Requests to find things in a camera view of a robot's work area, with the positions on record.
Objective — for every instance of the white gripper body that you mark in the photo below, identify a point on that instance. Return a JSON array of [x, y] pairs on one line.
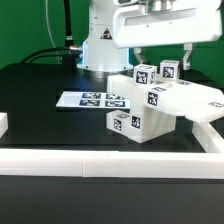
[[143, 23]]

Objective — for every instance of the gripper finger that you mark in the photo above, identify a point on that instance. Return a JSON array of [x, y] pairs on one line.
[[185, 62], [139, 55]]

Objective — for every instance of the white chair back frame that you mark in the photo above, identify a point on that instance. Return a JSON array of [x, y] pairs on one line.
[[195, 102]]

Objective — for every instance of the white chair seat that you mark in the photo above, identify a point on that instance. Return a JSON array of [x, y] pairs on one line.
[[147, 123]]

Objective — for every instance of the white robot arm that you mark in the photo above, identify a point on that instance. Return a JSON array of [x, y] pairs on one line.
[[101, 56]]

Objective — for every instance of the white sheet with markers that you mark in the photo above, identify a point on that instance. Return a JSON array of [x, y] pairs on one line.
[[72, 99]]

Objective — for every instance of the white U-shaped obstacle fence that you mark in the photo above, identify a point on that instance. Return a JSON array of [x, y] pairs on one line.
[[114, 164]]

